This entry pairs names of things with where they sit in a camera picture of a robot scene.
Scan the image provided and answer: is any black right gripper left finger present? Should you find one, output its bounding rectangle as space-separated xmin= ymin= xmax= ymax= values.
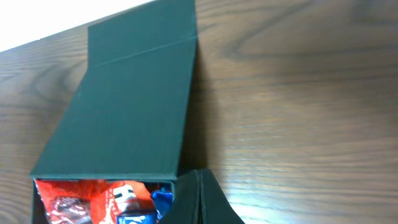
xmin=159 ymin=170 xmax=199 ymax=224

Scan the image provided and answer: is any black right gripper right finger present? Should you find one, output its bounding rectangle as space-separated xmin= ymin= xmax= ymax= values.
xmin=199 ymin=169 xmax=244 ymax=224

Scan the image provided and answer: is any purple Dairy Milk bar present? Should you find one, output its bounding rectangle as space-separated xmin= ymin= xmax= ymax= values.
xmin=151 ymin=187 xmax=174 ymax=221

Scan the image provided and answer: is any blue Eclipse mint box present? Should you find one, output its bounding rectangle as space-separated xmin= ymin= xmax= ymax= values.
xmin=116 ymin=212 xmax=157 ymax=224

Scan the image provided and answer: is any dark green box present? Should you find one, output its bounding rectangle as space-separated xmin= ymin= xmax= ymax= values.
xmin=29 ymin=0 xmax=199 ymax=224

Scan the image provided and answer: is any red Hacks candy bag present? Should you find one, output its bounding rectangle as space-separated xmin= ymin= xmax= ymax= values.
xmin=35 ymin=179 xmax=156 ymax=223

